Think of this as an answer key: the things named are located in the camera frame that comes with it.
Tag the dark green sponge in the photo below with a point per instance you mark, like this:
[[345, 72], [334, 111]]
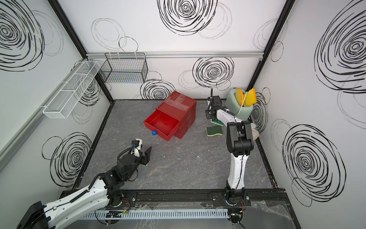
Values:
[[217, 122]]

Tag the black wire basket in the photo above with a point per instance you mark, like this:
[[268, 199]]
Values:
[[124, 68]]

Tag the yellow toast slice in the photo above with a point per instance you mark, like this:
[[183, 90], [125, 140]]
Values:
[[240, 96], [250, 98]]

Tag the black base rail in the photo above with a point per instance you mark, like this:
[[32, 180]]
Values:
[[215, 197]]

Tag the left yellow toast slice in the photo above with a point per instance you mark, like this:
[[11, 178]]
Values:
[[240, 96]]

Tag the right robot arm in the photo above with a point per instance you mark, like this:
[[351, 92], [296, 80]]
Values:
[[239, 143]]

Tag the clear jar with grains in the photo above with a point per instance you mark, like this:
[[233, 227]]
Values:
[[255, 133]]

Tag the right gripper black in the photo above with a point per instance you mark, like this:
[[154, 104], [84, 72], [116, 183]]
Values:
[[208, 114]]

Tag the right yellow toast slice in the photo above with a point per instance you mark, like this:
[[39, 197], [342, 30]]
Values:
[[250, 98]]

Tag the grey slotted cable duct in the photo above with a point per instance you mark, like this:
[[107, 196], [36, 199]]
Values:
[[158, 214]]

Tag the red drawer cabinet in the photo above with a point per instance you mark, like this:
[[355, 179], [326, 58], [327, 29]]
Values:
[[182, 108]]

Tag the mint green toaster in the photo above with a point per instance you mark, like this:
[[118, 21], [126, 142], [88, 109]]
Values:
[[231, 103]]

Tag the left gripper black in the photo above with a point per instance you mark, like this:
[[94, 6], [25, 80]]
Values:
[[146, 158]]

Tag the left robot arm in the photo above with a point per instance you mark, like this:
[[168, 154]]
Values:
[[98, 194]]

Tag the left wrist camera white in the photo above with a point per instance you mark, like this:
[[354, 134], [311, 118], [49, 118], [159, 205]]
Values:
[[137, 146]]

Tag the white mesh shelf basket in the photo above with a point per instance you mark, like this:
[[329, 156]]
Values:
[[80, 87]]

